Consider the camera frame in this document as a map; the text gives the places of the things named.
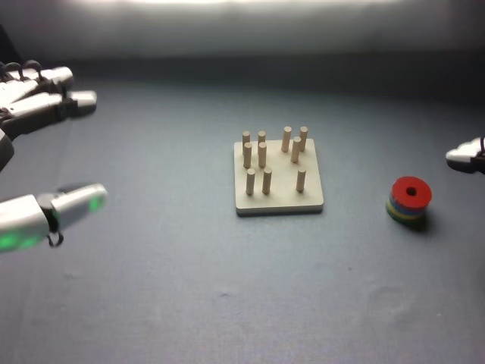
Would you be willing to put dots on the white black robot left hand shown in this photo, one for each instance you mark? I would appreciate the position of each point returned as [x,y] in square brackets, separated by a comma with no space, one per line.
[30,104]

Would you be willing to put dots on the stack of coloured rings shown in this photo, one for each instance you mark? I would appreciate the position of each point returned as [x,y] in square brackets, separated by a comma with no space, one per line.
[411,197]

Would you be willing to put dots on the grey table cloth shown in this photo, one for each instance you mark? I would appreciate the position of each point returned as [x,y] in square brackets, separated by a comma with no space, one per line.
[212,288]

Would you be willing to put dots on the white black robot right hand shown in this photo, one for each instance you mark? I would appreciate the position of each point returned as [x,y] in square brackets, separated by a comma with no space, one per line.
[464,155]

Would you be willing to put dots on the wooden peg board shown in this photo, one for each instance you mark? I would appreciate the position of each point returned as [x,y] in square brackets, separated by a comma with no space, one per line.
[278,189]

